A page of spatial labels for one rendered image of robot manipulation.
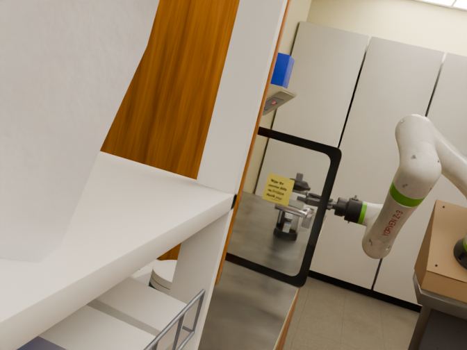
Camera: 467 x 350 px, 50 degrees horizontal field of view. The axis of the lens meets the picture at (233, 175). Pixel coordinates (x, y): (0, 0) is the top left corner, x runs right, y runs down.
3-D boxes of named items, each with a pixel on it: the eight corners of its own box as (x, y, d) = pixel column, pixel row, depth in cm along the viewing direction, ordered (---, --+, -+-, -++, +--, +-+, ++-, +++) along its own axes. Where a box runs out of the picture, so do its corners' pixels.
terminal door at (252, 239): (206, 252, 149) (238, 120, 142) (303, 289, 139) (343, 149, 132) (204, 253, 148) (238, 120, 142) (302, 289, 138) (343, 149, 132)
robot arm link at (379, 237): (424, 185, 169) (391, 175, 171) (421, 211, 162) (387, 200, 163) (388, 244, 196) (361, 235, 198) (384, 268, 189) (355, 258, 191)
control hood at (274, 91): (233, 112, 141) (242, 76, 140) (257, 114, 172) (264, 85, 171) (272, 122, 139) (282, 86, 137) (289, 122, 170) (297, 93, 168)
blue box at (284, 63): (248, 78, 143) (256, 46, 142) (255, 81, 153) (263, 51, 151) (281, 87, 141) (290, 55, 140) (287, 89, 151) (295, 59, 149)
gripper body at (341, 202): (348, 197, 204) (326, 192, 206) (347, 201, 196) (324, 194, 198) (343, 215, 205) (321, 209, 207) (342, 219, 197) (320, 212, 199)
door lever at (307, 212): (278, 207, 139) (281, 198, 139) (310, 219, 136) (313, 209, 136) (272, 210, 134) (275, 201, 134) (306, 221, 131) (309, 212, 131)
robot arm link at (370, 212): (394, 220, 204) (401, 203, 196) (390, 244, 196) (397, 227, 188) (359, 210, 207) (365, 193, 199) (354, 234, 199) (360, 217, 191)
